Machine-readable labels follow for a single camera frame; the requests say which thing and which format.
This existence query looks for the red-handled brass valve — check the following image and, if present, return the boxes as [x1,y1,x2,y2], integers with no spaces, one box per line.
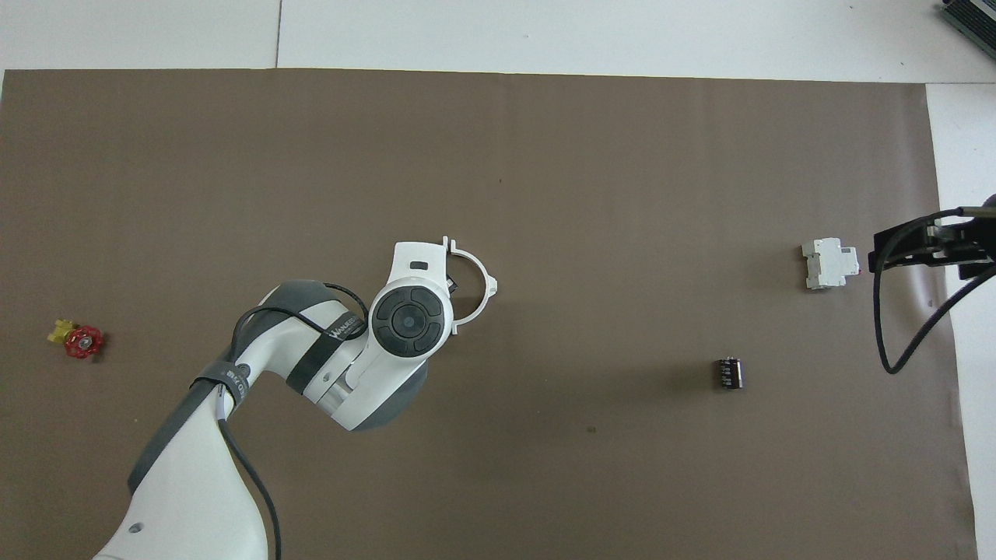
[48,317,104,360]

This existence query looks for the grey ribbed device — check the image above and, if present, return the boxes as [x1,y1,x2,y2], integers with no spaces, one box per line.
[938,0,996,40]

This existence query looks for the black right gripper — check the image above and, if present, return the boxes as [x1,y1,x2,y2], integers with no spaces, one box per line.
[870,218,996,281]

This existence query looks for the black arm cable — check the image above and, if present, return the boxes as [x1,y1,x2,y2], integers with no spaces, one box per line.
[871,206,996,376]
[218,282,370,560]

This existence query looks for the brown paper mat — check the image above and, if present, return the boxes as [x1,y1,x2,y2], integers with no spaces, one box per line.
[0,68,980,560]

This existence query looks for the white circuit breaker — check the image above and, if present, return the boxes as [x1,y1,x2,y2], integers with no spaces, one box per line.
[802,237,861,291]

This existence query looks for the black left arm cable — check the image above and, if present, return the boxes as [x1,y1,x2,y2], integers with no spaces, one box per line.
[218,282,370,560]

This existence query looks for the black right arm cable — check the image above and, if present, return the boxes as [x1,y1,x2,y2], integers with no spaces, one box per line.
[871,206,996,376]

